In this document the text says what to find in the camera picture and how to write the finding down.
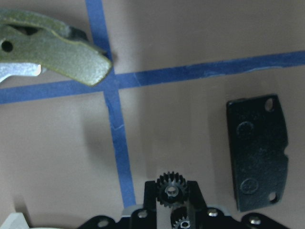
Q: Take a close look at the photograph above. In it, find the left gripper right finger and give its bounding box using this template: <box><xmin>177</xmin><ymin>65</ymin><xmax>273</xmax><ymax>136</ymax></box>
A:
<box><xmin>187</xmin><ymin>181</ymin><xmax>207</xmax><ymax>212</ymax></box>

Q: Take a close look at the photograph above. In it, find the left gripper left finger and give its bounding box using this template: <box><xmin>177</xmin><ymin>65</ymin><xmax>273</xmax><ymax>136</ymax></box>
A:
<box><xmin>144</xmin><ymin>181</ymin><xmax>157</xmax><ymax>212</ymax></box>

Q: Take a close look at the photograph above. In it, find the white curved plastic clamp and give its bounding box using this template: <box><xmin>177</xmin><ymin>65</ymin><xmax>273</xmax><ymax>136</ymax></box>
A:
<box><xmin>0</xmin><ymin>213</ymin><xmax>30</xmax><ymax>229</ymax></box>

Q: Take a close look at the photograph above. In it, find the black brake pad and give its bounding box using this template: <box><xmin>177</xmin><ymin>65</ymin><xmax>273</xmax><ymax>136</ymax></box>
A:
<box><xmin>226</xmin><ymin>94</ymin><xmax>288</xmax><ymax>212</ymax></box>

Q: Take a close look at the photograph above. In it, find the olive brake shoe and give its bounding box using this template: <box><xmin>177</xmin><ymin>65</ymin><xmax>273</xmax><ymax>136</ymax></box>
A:
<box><xmin>0</xmin><ymin>8</ymin><xmax>112</xmax><ymax>86</ymax></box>

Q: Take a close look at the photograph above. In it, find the black bearing gear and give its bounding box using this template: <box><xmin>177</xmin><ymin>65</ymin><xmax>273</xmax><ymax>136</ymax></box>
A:
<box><xmin>156</xmin><ymin>172</ymin><xmax>188</xmax><ymax>208</ymax></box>
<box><xmin>171</xmin><ymin>207</ymin><xmax>191</xmax><ymax>229</ymax></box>

